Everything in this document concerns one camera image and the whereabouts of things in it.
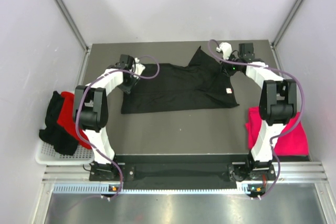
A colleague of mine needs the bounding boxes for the black t shirt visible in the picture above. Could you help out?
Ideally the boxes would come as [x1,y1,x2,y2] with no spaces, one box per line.
[121,48,239,114]
[39,91,78,156]

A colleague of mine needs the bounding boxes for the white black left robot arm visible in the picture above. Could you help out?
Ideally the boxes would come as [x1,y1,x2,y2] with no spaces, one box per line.
[72,55,145,180]

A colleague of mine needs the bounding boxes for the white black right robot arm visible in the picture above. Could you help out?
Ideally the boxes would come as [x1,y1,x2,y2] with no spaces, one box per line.
[216,42,297,180]

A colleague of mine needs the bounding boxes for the red t shirt in basket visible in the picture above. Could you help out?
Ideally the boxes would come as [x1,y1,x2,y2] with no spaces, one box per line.
[57,91,92,150]

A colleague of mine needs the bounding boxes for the folded pink t shirt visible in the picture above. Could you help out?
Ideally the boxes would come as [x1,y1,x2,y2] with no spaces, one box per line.
[245,107,309,156]

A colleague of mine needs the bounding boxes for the black t shirt in basket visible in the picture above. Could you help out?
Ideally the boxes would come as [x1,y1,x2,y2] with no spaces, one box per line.
[39,91,78,156]

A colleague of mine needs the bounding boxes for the white perforated plastic basket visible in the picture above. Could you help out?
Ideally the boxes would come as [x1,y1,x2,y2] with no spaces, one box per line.
[35,140,96,166]

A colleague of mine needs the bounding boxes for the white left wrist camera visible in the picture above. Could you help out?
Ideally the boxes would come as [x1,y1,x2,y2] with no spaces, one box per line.
[133,58,145,79]

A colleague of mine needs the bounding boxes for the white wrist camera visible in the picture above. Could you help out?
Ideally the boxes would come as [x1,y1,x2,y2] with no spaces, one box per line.
[133,58,145,79]
[216,42,233,60]

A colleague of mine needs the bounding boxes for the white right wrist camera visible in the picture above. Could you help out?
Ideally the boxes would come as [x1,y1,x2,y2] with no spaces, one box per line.
[216,42,233,60]

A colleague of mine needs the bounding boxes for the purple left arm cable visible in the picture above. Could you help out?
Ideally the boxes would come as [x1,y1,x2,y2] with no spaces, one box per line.
[75,55,161,201]

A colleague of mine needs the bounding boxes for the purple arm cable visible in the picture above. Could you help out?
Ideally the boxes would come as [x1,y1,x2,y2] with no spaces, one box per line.
[208,39,307,200]
[75,55,161,201]

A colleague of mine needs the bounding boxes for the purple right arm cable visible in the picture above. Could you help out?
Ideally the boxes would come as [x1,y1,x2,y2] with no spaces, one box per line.
[208,39,307,200]

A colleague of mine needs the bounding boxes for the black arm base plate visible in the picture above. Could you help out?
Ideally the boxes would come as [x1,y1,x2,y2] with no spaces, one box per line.
[89,154,276,189]

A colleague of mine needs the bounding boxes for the white slotted cable duct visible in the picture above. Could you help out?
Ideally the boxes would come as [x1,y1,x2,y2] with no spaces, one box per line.
[52,183,261,195]

